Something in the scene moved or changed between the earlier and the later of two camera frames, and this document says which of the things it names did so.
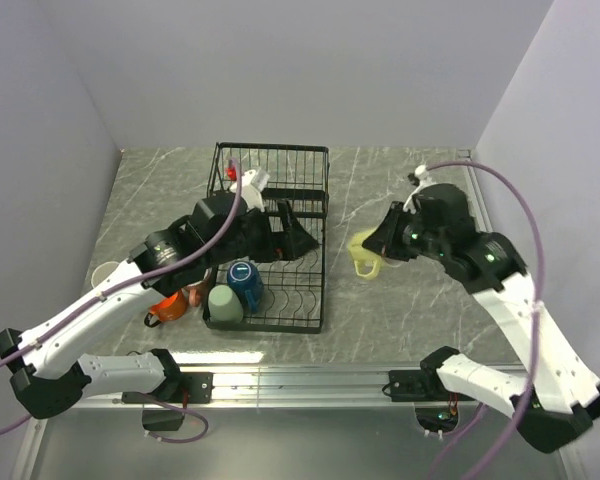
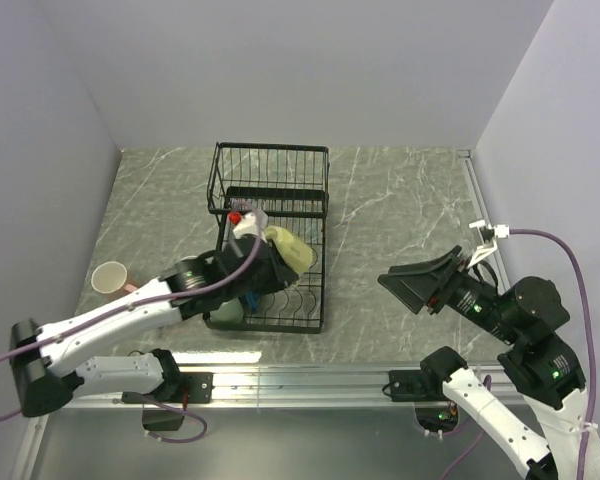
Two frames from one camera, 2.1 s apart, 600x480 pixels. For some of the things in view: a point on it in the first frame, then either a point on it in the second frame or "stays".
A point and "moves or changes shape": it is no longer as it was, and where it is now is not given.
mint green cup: [224, 305] stays
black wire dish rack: [293, 290] stays
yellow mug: [359, 253] moves or changes shape
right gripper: [384, 240] -> [412, 282]
